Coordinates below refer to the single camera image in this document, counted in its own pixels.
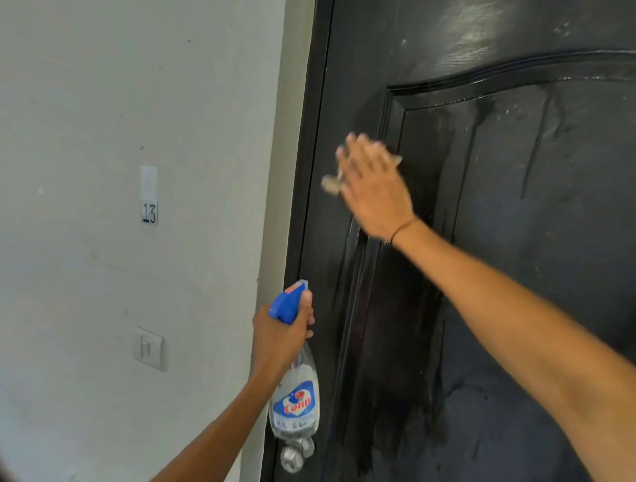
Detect person's left hand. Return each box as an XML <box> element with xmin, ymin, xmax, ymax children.
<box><xmin>252</xmin><ymin>289</ymin><xmax>316</xmax><ymax>380</ymax></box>

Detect person's right forearm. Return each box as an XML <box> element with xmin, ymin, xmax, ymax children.
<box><xmin>392</xmin><ymin>218</ymin><xmax>636</xmax><ymax>482</ymax></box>

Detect person's right hand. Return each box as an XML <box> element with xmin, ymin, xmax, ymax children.
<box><xmin>335</xmin><ymin>132</ymin><xmax>418</xmax><ymax>243</ymax></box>

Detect white paper wall label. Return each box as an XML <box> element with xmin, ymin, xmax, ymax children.
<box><xmin>140</xmin><ymin>165</ymin><xmax>159</xmax><ymax>227</ymax></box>

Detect black door frame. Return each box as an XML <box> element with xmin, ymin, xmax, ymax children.
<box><xmin>259</xmin><ymin>0</ymin><xmax>335</xmax><ymax>482</ymax></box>

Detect grey cleaning cloth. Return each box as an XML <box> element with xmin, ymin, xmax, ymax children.
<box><xmin>320</xmin><ymin>143</ymin><xmax>403</xmax><ymax>196</ymax></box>

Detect white wall light switch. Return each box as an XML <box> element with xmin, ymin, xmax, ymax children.
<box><xmin>132</xmin><ymin>326</ymin><xmax>166</xmax><ymax>372</ymax></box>

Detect thin dark wrist band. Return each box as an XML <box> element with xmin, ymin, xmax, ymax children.
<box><xmin>390</xmin><ymin>217</ymin><xmax>419</xmax><ymax>247</ymax></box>

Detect clear spray bottle blue trigger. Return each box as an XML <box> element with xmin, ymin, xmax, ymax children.
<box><xmin>268</xmin><ymin>279</ymin><xmax>321</xmax><ymax>440</ymax></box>

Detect person's left forearm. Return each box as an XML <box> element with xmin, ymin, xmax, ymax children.
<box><xmin>150</xmin><ymin>366</ymin><xmax>281</xmax><ymax>482</ymax></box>

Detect black wooden door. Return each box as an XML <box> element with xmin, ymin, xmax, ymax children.
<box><xmin>272</xmin><ymin>0</ymin><xmax>636</xmax><ymax>482</ymax></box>

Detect silver door knob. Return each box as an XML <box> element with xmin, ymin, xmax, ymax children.
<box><xmin>280</xmin><ymin>436</ymin><xmax>316</xmax><ymax>474</ymax></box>

